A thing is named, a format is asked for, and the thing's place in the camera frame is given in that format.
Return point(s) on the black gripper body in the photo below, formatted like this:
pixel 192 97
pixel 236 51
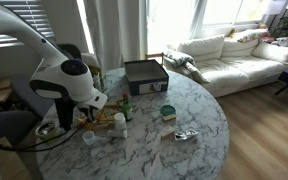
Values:
pixel 89 110

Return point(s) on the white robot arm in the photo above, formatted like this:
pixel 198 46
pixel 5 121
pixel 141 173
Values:
pixel 80 80

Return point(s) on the white pill bottle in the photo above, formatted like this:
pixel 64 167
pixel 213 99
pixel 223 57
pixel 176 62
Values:
pixel 120 121

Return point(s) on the green bottle red cap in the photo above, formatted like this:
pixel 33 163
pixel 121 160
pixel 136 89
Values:
pixel 127 111

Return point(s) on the thin wooden block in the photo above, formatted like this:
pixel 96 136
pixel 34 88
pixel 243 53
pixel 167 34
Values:
pixel 104 126

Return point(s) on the white measuring scoop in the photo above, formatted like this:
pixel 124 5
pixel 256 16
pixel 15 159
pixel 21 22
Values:
pixel 89 137

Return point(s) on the white tube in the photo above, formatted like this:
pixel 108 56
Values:
pixel 117 133

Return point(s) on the navy blue cardboard box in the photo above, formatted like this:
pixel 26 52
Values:
pixel 150 87

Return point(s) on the green round lid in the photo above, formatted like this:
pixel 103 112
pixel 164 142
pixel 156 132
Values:
pixel 168 110

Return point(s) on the small flat wooden block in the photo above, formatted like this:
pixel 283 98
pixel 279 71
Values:
pixel 169 117

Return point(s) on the chunky wooden block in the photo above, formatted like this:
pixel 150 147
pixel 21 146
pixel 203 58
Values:
pixel 168 133

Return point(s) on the grey upholstered chair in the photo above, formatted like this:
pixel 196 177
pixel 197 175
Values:
pixel 4 126

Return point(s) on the white curtain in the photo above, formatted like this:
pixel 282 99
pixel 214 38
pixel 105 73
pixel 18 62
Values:
pixel 117 30

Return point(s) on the wooden chair back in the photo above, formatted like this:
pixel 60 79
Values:
pixel 154 55

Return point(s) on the silver foil wrapper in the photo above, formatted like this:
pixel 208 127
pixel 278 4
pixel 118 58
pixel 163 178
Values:
pixel 185 135

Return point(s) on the grey striped blanket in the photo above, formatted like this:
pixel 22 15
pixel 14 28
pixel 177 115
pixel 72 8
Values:
pixel 180 58

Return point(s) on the white window blinds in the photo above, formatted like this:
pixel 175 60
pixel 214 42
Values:
pixel 34 13

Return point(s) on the white sofa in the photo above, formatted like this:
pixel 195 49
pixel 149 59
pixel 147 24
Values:
pixel 237 71

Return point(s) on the yellow soft toy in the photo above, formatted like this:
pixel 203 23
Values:
pixel 231 32

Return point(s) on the colourful patterned pillow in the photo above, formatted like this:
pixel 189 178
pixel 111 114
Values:
pixel 250 35

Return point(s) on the white lamp shade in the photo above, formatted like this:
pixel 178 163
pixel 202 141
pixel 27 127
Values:
pixel 275 6

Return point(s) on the black plant stand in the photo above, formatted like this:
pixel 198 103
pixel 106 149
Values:
pixel 285 21

